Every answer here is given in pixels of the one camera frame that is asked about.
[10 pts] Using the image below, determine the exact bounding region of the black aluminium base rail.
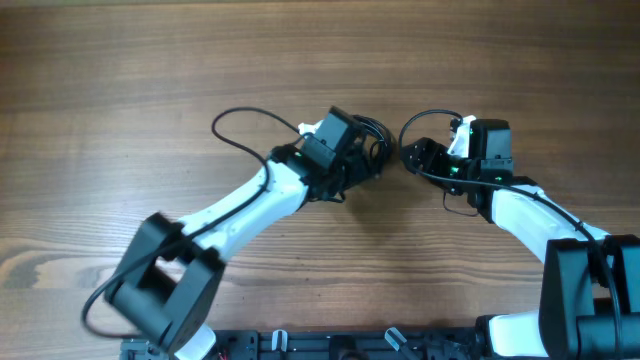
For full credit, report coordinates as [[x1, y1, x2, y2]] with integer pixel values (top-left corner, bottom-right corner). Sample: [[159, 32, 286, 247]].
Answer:
[[119, 327, 486, 360]]

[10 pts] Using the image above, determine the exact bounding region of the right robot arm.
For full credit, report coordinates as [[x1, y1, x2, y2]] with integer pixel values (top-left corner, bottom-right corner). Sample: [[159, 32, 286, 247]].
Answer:
[[399, 116, 639, 359]]

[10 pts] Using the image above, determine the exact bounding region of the black USB cable bundle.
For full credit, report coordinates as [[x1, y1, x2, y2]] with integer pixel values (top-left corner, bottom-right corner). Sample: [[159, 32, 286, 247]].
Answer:
[[352, 114, 396, 179]]

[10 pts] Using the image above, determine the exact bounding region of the black right camera cable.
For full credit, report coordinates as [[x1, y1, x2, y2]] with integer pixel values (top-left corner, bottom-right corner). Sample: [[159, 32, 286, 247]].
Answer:
[[398, 109, 624, 360]]

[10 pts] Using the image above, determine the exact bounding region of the black camera cable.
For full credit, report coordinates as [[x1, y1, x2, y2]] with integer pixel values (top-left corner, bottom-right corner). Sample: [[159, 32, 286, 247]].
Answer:
[[398, 109, 624, 360], [80, 106, 301, 341]]

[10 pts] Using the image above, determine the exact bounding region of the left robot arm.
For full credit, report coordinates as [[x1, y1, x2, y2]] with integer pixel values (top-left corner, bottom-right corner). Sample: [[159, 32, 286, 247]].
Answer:
[[104, 107, 393, 359]]

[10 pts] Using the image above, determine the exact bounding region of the black left camera cable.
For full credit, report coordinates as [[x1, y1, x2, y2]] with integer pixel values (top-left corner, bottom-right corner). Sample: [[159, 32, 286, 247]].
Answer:
[[80, 106, 301, 341]]

